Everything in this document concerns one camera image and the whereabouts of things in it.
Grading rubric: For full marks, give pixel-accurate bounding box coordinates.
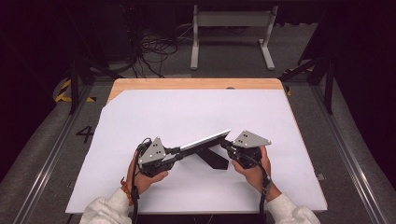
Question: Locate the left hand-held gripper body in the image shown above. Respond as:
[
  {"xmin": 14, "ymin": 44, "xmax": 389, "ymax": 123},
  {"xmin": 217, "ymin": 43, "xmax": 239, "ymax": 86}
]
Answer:
[{"xmin": 135, "ymin": 136, "xmax": 176, "ymax": 178}]

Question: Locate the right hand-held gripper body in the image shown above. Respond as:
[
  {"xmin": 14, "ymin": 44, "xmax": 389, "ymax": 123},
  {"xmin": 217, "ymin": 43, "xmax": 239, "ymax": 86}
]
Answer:
[{"xmin": 232, "ymin": 130, "xmax": 273, "ymax": 170}]

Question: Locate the silver and black folding stand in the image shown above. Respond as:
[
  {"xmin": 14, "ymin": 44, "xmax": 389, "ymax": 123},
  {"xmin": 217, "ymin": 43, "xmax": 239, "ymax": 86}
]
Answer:
[{"xmin": 174, "ymin": 129, "xmax": 233, "ymax": 171}]

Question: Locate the person's left hand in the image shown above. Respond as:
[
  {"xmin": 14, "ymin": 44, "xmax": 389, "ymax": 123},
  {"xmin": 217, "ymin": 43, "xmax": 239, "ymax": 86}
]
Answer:
[{"xmin": 125, "ymin": 154, "xmax": 169, "ymax": 196}]

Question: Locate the person's right hand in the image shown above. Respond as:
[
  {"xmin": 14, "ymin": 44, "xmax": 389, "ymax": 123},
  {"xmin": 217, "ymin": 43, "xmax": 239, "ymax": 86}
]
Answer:
[{"xmin": 231, "ymin": 145, "xmax": 275, "ymax": 195}]

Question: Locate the white table mat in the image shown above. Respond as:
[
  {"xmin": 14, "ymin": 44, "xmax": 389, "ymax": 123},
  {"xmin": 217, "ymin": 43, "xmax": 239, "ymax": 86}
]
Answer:
[{"xmin": 64, "ymin": 89, "xmax": 329, "ymax": 216}]

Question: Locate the wooden table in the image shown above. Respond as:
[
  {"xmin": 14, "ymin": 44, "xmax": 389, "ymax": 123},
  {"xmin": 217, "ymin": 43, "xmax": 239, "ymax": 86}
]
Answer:
[{"xmin": 106, "ymin": 77, "xmax": 328, "ymax": 213}]

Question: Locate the black metal stand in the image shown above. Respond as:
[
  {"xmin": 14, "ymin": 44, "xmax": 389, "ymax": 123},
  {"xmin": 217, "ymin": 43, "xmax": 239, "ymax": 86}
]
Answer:
[
  {"xmin": 66, "ymin": 8, "xmax": 124, "ymax": 115},
  {"xmin": 278, "ymin": 55, "xmax": 336, "ymax": 115}
]

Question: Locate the yellow black hazard tape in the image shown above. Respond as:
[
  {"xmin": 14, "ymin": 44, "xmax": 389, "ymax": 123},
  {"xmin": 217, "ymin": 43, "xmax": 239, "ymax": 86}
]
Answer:
[{"xmin": 54, "ymin": 78, "xmax": 97, "ymax": 104}]

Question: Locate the right hand-held gripper black cable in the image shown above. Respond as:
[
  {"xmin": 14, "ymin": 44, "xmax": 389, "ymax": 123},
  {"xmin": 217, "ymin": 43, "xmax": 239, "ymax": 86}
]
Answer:
[{"xmin": 241, "ymin": 152, "xmax": 274, "ymax": 224}]

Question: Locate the hand-held gripper black cable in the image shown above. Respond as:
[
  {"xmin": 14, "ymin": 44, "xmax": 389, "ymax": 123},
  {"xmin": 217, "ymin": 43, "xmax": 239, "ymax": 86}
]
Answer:
[
  {"xmin": 130, "ymin": 137, "xmax": 153, "ymax": 224},
  {"xmin": 241, "ymin": 152, "xmax": 274, "ymax": 224}
]

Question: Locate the left hand-held gripper black cable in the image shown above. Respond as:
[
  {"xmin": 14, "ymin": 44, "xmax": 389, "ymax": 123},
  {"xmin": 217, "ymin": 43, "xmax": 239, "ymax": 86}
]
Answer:
[{"xmin": 130, "ymin": 137, "xmax": 153, "ymax": 224}]

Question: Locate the orange bead bracelet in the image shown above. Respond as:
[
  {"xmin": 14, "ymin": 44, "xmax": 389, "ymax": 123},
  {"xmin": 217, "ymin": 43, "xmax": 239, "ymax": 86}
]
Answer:
[{"xmin": 120, "ymin": 176, "xmax": 134, "ymax": 207}]

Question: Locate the metal floor rail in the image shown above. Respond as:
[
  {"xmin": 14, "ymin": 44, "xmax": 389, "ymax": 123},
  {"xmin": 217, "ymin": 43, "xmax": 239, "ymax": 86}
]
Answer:
[
  {"xmin": 310, "ymin": 84, "xmax": 390, "ymax": 224},
  {"xmin": 12, "ymin": 83, "xmax": 94, "ymax": 224}
]

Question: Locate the bundle of black floor cables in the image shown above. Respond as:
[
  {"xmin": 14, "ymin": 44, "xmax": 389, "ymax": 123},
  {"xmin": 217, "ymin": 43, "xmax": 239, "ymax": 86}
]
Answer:
[{"xmin": 130, "ymin": 24, "xmax": 194, "ymax": 78}]

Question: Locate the white metal desk frame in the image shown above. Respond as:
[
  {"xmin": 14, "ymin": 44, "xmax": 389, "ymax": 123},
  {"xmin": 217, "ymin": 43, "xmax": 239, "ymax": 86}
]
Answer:
[{"xmin": 190, "ymin": 4, "xmax": 279, "ymax": 72}]

